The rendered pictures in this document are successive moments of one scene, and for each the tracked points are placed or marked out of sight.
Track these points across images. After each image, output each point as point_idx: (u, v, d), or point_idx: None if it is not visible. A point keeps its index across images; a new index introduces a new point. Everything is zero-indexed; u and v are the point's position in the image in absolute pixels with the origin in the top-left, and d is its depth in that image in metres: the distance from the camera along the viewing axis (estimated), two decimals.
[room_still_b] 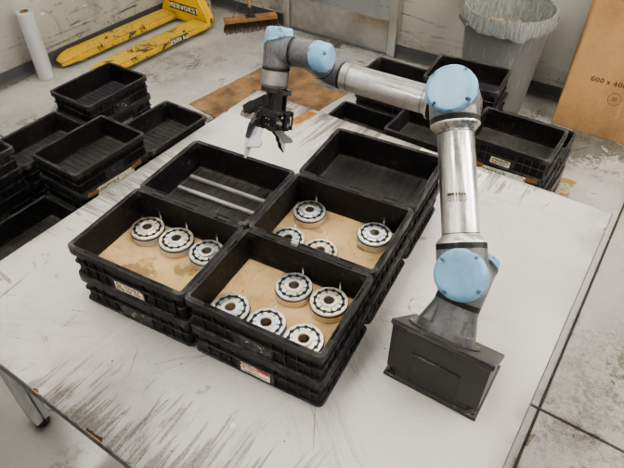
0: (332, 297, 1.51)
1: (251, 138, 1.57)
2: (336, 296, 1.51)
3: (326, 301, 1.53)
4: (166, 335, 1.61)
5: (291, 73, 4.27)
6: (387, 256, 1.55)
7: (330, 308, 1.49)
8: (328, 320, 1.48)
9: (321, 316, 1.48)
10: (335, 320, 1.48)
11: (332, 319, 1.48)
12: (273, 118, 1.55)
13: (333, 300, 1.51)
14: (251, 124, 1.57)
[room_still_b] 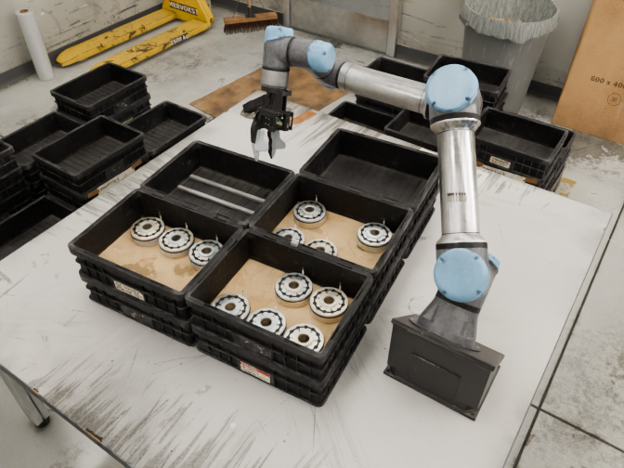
0: (332, 297, 1.51)
1: (256, 142, 1.59)
2: (336, 296, 1.51)
3: (326, 301, 1.53)
4: (166, 335, 1.61)
5: (291, 73, 4.27)
6: (387, 256, 1.55)
7: (330, 308, 1.49)
8: (328, 320, 1.48)
9: (321, 316, 1.48)
10: (335, 320, 1.49)
11: (332, 319, 1.48)
12: (273, 118, 1.55)
13: (333, 300, 1.51)
14: (253, 129, 1.58)
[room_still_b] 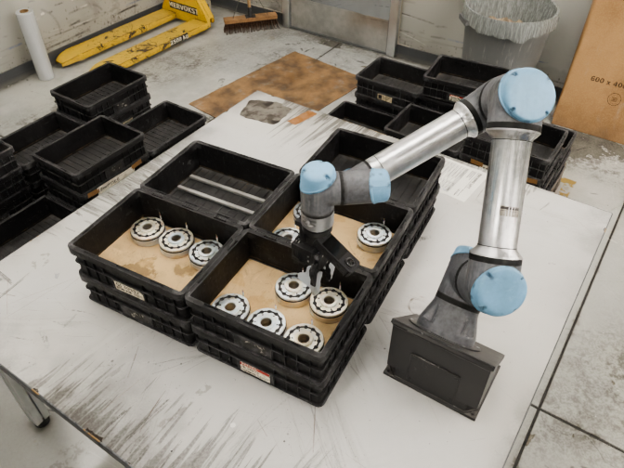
0: (332, 297, 1.51)
1: None
2: (336, 296, 1.51)
3: (326, 301, 1.53)
4: (166, 335, 1.61)
5: (291, 73, 4.27)
6: (387, 256, 1.55)
7: (330, 308, 1.49)
8: (328, 320, 1.48)
9: (321, 316, 1.48)
10: (335, 320, 1.49)
11: (332, 319, 1.48)
12: None
13: (333, 300, 1.51)
14: None
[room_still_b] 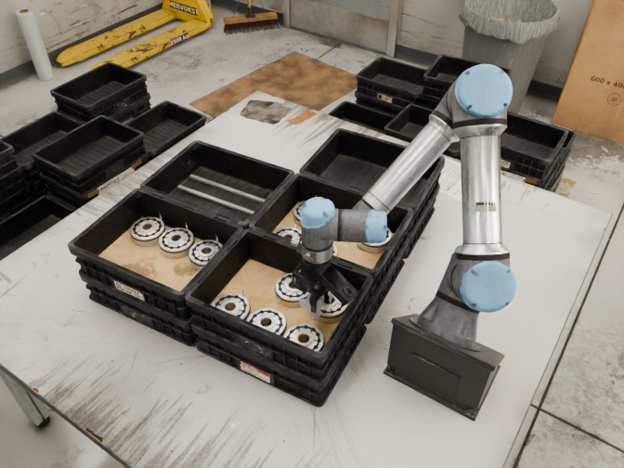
0: (332, 297, 1.51)
1: None
2: (336, 296, 1.51)
3: None
4: (166, 335, 1.61)
5: (291, 73, 4.27)
6: (387, 256, 1.55)
7: (330, 308, 1.49)
8: (328, 320, 1.48)
9: (321, 316, 1.48)
10: (335, 320, 1.49)
11: (332, 319, 1.48)
12: None
13: (333, 300, 1.51)
14: None
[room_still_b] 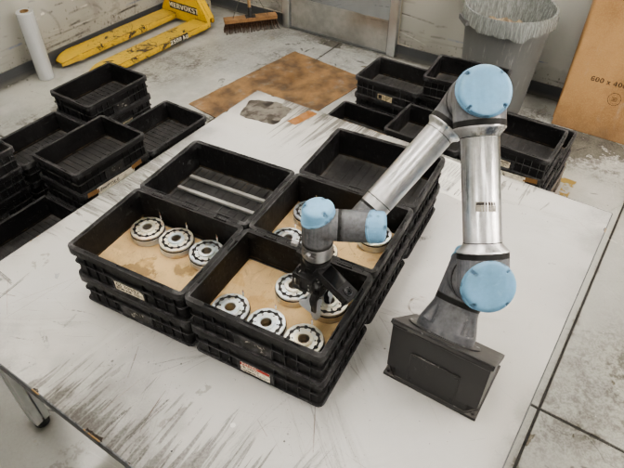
0: (333, 297, 1.51)
1: None
2: (336, 296, 1.51)
3: None
4: (166, 335, 1.61)
5: (291, 73, 4.27)
6: (387, 256, 1.55)
7: (330, 308, 1.49)
8: (328, 320, 1.48)
9: (321, 316, 1.48)
10: (335, 320, 1.49)
11: (332, 319, 1.48)
12: None
13: (333, 300, 1.51)
14: None
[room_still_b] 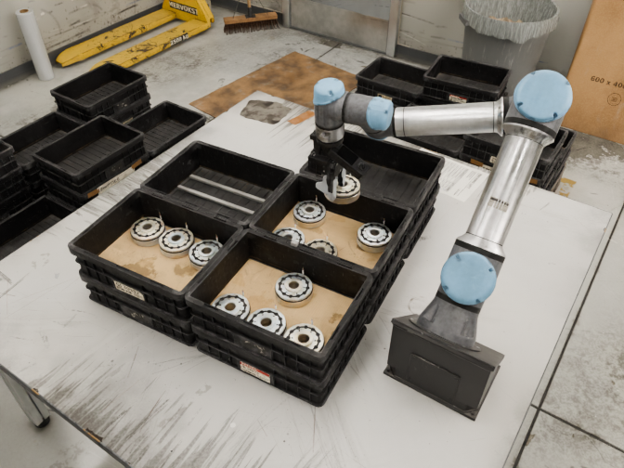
0: (345, 181, 1.64)
1: None
2: (348, 180, 1.64)
3: None
4: (166, 335, 1.61)
5: (291, 73, 4.27)
6: (387, 256, 1.55)
7: (344, 189, 1.62)
8: (344, 201, 1.61)
9: (337, 196, 1.60)
10: (350, 201, 1.61)
11: (347, 200, 1.61)
12: None
13: (346, 184, 1.64)
14: None
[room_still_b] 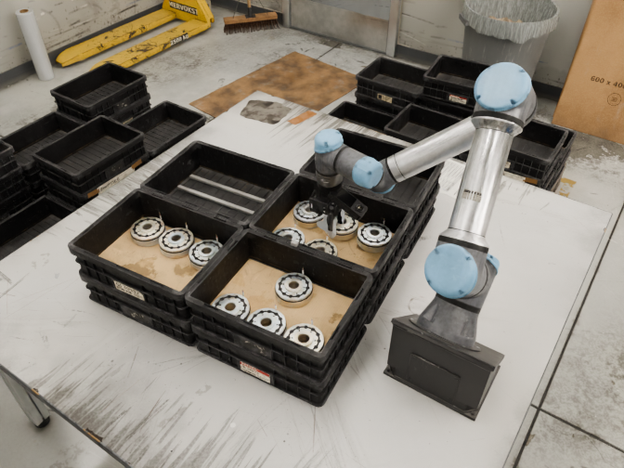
0: (344, 218, 1.74)
1: None
2: (347, 217, 1.74)
3: None
4: (166, 335, 1.61)
5: (291, 73, 4.27)
6: (387, 256, 1.55)
7: (344, 227, 1.72)
8: (343, 238, 1.71)
9: (337, 234, 1.70)
10: (349, 237, 1.72)
11: (346, 236, 1.71)
12: None
13: (345, 221, 1.75)
14: None
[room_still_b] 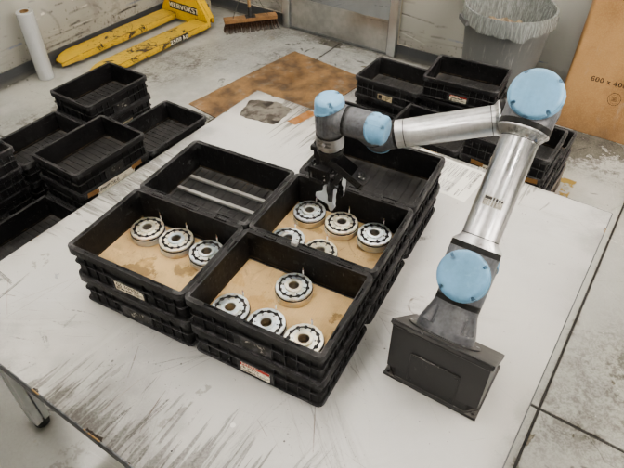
0: (344, 218, 1.74)
1: None
2: (347, 218, 1.74)
3: (338, 223, 1.76)
4: (166, 335, 1.61)
5: (291, 73, 4.27)
6: (387, 256, 1.55)
7: (343, 227, 1.72)
8: (343, 238, 1.71)
9: (337, 234, 1.71)
10: (348, 238, 1.72)
11: (346, 237, 1.71)
12: None
13: (344, 221, 1.75)
14: None
